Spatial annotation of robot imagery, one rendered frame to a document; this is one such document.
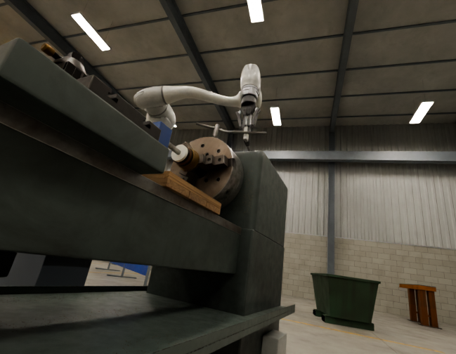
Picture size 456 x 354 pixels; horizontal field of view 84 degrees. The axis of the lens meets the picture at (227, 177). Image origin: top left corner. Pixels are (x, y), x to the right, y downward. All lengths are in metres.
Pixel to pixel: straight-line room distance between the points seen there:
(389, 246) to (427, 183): 2.97
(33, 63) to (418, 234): 11.89
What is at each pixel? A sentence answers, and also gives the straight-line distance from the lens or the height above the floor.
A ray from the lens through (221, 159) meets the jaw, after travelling 1.01.
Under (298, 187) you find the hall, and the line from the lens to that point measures 11.70.
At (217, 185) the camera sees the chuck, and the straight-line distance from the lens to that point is 1.02.
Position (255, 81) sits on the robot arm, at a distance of 1.37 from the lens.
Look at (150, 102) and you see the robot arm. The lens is 1.49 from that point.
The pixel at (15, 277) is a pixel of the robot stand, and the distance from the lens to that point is 1.35.
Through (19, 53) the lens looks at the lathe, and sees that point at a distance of 0.41.
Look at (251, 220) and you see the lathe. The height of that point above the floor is 0.90.
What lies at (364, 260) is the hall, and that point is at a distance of 11.27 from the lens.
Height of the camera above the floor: 0.70
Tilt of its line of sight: 19 degrees up
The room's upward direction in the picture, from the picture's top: 9 degrees clockwise
